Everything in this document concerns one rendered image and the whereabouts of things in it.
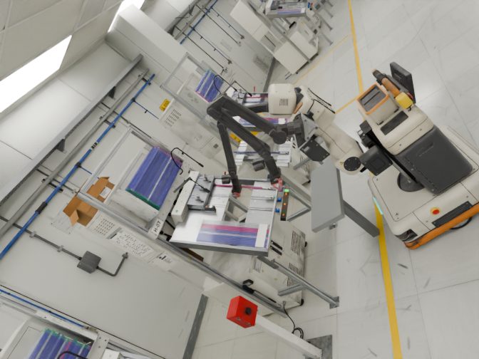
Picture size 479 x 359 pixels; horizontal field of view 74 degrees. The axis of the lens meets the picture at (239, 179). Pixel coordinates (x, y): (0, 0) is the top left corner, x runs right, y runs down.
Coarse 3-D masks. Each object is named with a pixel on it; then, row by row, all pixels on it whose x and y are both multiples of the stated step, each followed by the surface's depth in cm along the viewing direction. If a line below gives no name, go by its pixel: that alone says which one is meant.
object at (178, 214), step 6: (192, 174) 270; (198, 174) 269; (186, 186) 260; (192, 186) 259; (186, 192) 254; (180, 198) 250; (186, 198) 249; (180, 204) 245; (186, 204) 247; (174, 210) 241; (180, 210) 241; (186, 210) 247; (174, 216) 239; (180, 216) 238; (174, 222) 245
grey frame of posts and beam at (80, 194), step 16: (80, 192) 207; (176, 192) 251; (96, 208) 211; (112, 208) 214; (240, 208) 297; (128, 224) 217; (160, 240) 227; (192, 256) 236; (288, 272) 219; (240, 288) 250; (272, 304) 263
